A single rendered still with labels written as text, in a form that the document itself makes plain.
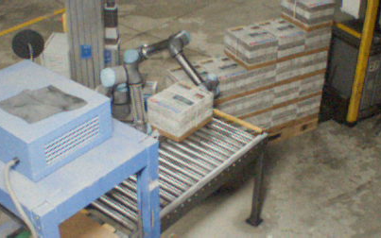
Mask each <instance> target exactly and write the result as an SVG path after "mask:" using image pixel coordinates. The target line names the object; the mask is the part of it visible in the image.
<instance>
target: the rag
mask: <svg viewBox="0 0 381 238"><path fill-rule="evenodd" d="M87 104H88V102H87V101H85V100H84V99H82V98H79V97H78V96H73V95H71V94H68V93H66V92H63V91H62V90H60V89H59V88H57V87H55V86H53V85H48V86H47V87H45V88H41V89H37V90H29V89H27V90H22V91H21V92H20V93H19V94H16V95H14V96H13V97H9V98H8V99H4V100H2V101H0V109H2V110H3V111H5V112H7V113H9V114H10V115H15V116H16V117H20V118H21V119H23V120H25V121H26V122H27V123H28V124H33V123H35V122H38V121H40V120H43V119H45V118H47V117H50V116H51V115H54V114H55V113H57V112H61V111H73V110H76V109H78V108H82V107H83V106H86V105H87Z"/></svg>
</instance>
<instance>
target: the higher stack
mask: <svg viewBox="0 0 381 238"><path fill-rule="evenodd" d="M334 6H335V2H334V1H333V0H282V11H281V12H282V13H283V14H284V15H286V16H288V17H291V18H292V19H293V21H294V20H296V21H298V22H299V23H301V24H303V25H305V26H307V27H310V26H317V25H320V24H326V23H328V22H333V20H334V19H333V18H334V17H333V16H334ZM280 19H283V20H285V19H284V18H280ZM285 21H286V22H288V21H287V20H285ZM288 23H289V24H291V25H293V24H292V23H291V22H288ZM294 26H296V25H294ZM296 27H297V28H298V29H301V28H300V27H299V26H296ZM331 30H332V29H331V27H330V26H328V27H323V28H320V29H315V30H312V31H305V30H304V29H302V31H304V32H305V33H307V34H306V35H305V36H306V37H305V43H304V50H303V51H304V52H307V51H310V50H314V49H317V48H323V47H324V46H327V45H328V46H329V42H330V41H329V40H330V39H331V33H332V32H331ZM326 60H327V50H325V51H322V52H318V53H315V54H313V55H307V56H305V57H303V63H302V68H303V69H302V76H303V75H306V74H308V73H313V72H316V71H320V70H322V69H325V68H326V63H327V61H326ZM323 80H324V73H322V74H319V75H317V76H312V77H307V78H305V79H300V81H301V82H300V90H299V91H300V93H299V98H300V97H302V96H307V95H309V94H314V93H316V92H321V90H322V88H323V86H322V85H323ZM320 101H321V94H320V95H318V96H314V97H312V98H307V99H305V100H304V101H300V102H297V112H296V117H295V119H296V120H297V119H299V118H301V117H305V116H306V115H311V114H313V113H315V112H319V110H320ZM318 117H319V116H315V117H311V118H309V119H307V120H303V121H301V122H298V123H296V122H295V123H296V124H293V125H294V126H295V128H294V133H293V136H296V135H298V134H302V133H304V132H307V131H310V130H311V129H315V128H317V124H318Z"/></svg>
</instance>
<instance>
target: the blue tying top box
mask: <svg viewBox="0 0 381 238"><path fill-rule="evenodd" d="M48 85H53V86H55V87H57V88H59V89H60V90H62V91H63V92H66V93H67V94H71V95H73V96H78V97H79V98H82V99H84V100H85V101H87V102H88V104H87V105H86V106H83V107H82V108H78V109H76V110H63V111H61V112H57V113H55V114H54V115H51V116H50V117H47V118H45V119H43V120H40V121H38V122H35V123H33V124H28V123H27V122H26V121H25V120H23V119H21V118H20V117H16V116H15V115H10V114H9V113H7V112H5V111H4V110H2V109H0V160H1V161H2V162H5V163H8V162H11V160H12V159H13V158H15V157H17V158H19V160H20V163H18V164H15V165H14V164H13V165H12V166H11V167H12V168H13V169H16V171H18V172H20V174H23V175H24V176H26V177H27V178H28V179H30V180H32V181H34V182H37V181H39V180H40V179H42V178H43V177H46V175H49V174H51V173H53V172H54V171H55V170H57V169H58V168H61V167H62V166H64V165H65V164H66V163H68V162H71V161H72V160H74V159H75V158H76V157H78V156H80V155H82V154H83V153H85V152H87V151H88V150H90V149H92V148H94V147H95V146H97V145H99V144H101V143H103V141H106V140H108V139H110V138H111V137H112V136H113V125H112V116H111V103H110V101H111V99H110V98H108V97H107V96H104V95H103V94H101V93H97V92H94V91H93V90H92V89H88V88H87V87H84V86H83V85H81V84H78V83H76V82H74V81H73V80H70V79H69V78H67V77H64V76H61V75H59V74H57V73H55V72H53V71H50V70H49V69H46V68H45V67H42V66H41V65H38V64H37V63H36V62H32V61H31V60H28V59H25V60H22V61H20V62H18V63H15V64H13V65H10V66H9V67H8V68H4V69H3V70H0V101H2V100H4V99H8V98H9V97H13V96H14V95H16V94H19V93H20V92H21V91H22V90H27V89H29V90H37V89H41V88H45V87H47V86H48Z"/></svg>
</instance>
